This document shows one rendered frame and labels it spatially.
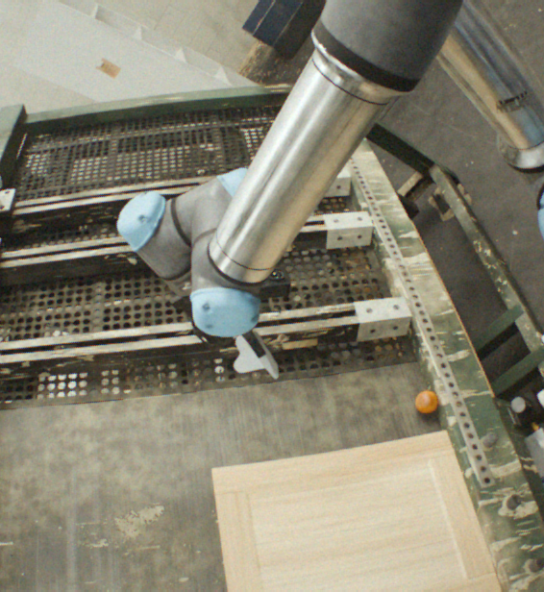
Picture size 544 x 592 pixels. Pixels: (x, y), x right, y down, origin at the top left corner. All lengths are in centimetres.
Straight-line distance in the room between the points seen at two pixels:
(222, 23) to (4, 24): 217
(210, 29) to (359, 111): 529
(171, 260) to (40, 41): 364
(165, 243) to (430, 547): 72
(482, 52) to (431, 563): 84
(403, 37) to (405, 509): 87
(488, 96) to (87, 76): 386
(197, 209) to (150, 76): 366
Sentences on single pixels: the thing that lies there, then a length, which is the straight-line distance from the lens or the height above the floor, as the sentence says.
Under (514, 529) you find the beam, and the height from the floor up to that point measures 87.
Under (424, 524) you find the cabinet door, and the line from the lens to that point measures 108.
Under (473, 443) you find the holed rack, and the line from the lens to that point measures 113.
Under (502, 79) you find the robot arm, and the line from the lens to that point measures 63.
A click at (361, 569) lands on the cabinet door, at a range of 103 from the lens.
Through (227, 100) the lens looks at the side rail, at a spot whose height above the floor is 115.
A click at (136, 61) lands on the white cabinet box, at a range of 428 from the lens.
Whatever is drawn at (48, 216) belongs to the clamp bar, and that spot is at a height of 164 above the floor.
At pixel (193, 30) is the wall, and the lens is 569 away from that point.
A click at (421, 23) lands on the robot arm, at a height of 161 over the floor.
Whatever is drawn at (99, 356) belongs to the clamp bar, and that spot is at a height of 149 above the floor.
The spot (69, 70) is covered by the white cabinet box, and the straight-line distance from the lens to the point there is 432.
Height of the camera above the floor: 182
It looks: 31 degrees down
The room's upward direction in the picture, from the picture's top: 70 degrees counter-clockwise
